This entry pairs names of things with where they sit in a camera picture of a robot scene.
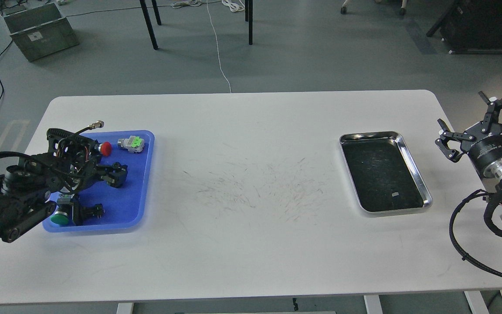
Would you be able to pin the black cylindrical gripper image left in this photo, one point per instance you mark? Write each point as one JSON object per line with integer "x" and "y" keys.
{"x": 85, "y": 170}

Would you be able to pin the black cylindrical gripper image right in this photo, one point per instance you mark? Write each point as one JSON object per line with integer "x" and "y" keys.
{"x": 493, "y": 150}

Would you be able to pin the black robot arm image left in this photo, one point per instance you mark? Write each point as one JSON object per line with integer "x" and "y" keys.
{"x": 48, "y": 184}

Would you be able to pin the blue plastic tray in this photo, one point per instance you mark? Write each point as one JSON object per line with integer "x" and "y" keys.
{"x": 124, "y": 206}

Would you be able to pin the silver metal tray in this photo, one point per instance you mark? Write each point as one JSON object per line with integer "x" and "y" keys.
{"x": 385, "y": 177}

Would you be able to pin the green grey connector block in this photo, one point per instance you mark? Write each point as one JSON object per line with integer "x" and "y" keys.
{"x": 132, "y": 144}

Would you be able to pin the black equipment case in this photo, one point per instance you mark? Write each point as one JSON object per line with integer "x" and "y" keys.
{"x": 471, "y": 25}

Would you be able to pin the grey plastic crate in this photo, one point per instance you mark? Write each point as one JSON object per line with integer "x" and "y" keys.
{"x": 41, "y": 31}

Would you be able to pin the black table leg left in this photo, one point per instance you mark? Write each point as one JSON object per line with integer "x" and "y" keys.
{"x": 148, "y": 23}

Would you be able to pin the black table leg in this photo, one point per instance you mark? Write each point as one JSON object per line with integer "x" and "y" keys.
{"x": 148, "y": 23}
{"x": 249, "y": 19}

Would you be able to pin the black table leg right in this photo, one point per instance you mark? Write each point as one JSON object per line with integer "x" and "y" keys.
{"x": 249, "y": 19}

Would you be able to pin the red push button switch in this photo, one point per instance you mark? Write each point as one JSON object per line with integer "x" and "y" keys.
{"x": 104, "y": 149}

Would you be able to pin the green push button switch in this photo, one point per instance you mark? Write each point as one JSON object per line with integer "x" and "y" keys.
{"x": 62, "y": 215}

